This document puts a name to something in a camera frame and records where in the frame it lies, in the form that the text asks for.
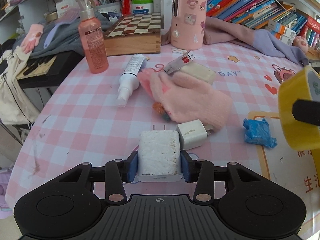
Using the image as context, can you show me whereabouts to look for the pink cylinder humidifier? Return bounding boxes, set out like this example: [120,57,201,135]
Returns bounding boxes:
[170,0,207,50]

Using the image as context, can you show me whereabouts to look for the purple hairbrush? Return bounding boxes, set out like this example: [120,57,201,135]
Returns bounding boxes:
[43,7,80,49]

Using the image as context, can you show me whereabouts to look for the grey clothing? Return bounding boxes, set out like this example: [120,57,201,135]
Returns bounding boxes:
[12,10,113,60]

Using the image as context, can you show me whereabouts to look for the green lid cream jar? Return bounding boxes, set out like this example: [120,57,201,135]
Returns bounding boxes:
[131,0,153,15]

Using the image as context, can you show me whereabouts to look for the pink pig plush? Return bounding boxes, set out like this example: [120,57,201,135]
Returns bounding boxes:
[292,36,309,54]

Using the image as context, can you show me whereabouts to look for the small red white box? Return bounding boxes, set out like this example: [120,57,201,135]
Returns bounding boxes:
[163,50,195,75]

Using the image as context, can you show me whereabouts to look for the small white charger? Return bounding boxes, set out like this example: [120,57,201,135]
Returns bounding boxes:
[176,119,213,150]

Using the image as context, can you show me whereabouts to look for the row of books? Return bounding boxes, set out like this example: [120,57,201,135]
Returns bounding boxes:
[206,0,308,33]

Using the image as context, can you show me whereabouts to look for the pink purple cloth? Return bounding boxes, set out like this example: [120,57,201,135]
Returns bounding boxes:
[160,16,310,67]

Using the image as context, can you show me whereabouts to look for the red book set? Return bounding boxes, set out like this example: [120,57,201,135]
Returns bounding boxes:
[298,16,319,47]

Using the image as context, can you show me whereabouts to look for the pink spray bottle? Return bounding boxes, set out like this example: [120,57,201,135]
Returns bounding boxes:
[76,0,108,74]

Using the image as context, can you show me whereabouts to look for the white spray tube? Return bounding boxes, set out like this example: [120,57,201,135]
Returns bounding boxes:
[116,54,146,107]

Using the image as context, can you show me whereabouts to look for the yellow tape roll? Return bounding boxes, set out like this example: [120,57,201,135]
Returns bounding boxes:
[278,65,320,152]

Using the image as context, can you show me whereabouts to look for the large white charger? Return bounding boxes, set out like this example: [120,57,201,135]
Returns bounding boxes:
[137,130,182,183]

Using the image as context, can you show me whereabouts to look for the orange white carton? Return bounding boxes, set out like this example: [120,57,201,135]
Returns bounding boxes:
[265,20,296,46]

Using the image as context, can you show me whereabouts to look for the pink knit glove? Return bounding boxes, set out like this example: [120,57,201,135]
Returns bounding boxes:
[137,68,233,132]

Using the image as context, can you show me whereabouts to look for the blue plastic bag wad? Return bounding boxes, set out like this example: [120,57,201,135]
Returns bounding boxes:
[243,118,277,148]

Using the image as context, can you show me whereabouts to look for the cream tote bag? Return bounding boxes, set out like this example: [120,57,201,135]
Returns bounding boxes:
[1,46,40,125]

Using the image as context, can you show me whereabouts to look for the wooden chess box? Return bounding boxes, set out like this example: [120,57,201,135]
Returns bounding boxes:
[104,13,161,56]

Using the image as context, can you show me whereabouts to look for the beige eraser block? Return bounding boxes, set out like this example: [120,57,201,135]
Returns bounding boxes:
[180,61,216,85]

